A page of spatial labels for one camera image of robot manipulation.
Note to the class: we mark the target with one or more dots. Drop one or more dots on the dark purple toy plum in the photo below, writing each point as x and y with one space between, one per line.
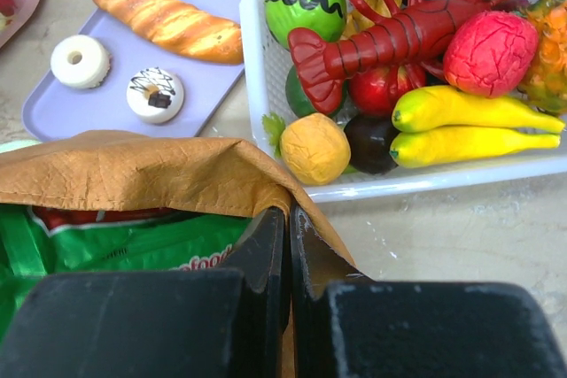
370 140

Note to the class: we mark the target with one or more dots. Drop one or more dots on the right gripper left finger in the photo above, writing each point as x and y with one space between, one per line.
224 321

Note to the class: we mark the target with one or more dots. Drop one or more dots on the toy pineapple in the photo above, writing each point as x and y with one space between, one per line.
544 83

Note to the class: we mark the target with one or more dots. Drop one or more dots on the upper yellow toy banana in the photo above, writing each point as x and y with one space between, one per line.
430 107

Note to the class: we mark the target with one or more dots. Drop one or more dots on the dark green toy avocado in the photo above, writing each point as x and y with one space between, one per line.
296 98

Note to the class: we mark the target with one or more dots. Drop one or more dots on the green toy watermelon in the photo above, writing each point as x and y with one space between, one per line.
325 17

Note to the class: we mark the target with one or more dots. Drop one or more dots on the red toy pomegranate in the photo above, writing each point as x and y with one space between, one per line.
490 54

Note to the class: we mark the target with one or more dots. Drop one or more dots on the yellow toy banana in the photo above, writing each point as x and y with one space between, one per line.
444 145
430 107

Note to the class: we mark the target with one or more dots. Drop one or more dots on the white plastic basket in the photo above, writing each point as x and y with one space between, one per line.
266 68

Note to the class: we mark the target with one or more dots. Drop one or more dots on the chocolate drizzled white donut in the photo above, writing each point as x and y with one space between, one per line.
155 95

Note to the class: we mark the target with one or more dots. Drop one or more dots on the red toy lobster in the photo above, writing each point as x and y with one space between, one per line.
412 38

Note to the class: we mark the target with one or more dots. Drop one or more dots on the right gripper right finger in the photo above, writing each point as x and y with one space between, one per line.
349 325

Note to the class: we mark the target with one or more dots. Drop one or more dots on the plain white donut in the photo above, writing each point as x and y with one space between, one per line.
80 62

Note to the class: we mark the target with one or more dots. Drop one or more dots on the red toy apple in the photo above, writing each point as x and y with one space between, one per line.
372 94

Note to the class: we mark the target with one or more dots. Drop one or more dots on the green Chuba cassava chips bag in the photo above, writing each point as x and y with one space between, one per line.
37 241

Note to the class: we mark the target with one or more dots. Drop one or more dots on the lower yellow toy banana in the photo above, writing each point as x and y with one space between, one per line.
444 145

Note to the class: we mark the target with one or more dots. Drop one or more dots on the lavender tray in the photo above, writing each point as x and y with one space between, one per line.
53 111

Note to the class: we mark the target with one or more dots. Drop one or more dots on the toy baguette bread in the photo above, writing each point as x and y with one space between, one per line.
181 28

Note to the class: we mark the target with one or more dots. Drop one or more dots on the toy orange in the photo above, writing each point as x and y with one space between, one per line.
315 149

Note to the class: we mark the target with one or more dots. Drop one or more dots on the brown Trader Joe's bag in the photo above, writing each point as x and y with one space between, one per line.
121 171

